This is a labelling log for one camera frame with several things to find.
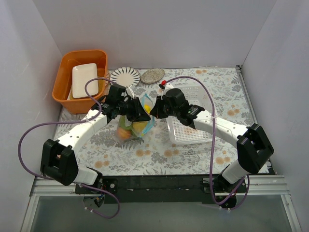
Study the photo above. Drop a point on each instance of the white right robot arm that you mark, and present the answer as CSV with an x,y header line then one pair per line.
x,y
253,146

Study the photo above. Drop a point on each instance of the orange plastic tub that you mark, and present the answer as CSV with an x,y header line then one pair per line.
x,y
62,91

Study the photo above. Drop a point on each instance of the black white striped plate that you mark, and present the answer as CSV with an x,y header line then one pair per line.
x,y
125,76

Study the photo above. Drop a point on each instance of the yellow toy banana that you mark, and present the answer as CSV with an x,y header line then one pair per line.
x,y
147,108

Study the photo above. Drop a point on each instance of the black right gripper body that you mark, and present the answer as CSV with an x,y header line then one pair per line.
x,y
161,108

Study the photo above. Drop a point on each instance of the white rectangular dish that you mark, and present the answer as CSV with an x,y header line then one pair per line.
x,y
81,74

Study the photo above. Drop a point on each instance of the peach toy fruit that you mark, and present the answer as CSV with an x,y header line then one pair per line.
x,y
123,134

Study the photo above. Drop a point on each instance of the green toy pepper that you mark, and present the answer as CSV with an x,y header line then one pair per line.
x,y
124,123

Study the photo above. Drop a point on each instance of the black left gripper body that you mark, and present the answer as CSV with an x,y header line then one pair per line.
x,y
134,109

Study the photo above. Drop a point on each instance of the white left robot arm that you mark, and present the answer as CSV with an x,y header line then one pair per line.
x,y
58,156

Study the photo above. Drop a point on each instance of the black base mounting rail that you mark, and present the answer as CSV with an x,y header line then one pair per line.
x,y
150,189

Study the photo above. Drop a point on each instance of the white plastic perforated basket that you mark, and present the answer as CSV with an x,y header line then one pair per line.
x,y
181,134

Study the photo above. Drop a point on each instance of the clear zip top bag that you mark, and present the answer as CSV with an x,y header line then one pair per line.
x,y
145,99

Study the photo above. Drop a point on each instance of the speckled grey stone plate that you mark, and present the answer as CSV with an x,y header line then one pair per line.
x,y
152,76

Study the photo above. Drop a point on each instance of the yellow toy lemon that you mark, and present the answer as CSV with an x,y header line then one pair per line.
x,y
139,126

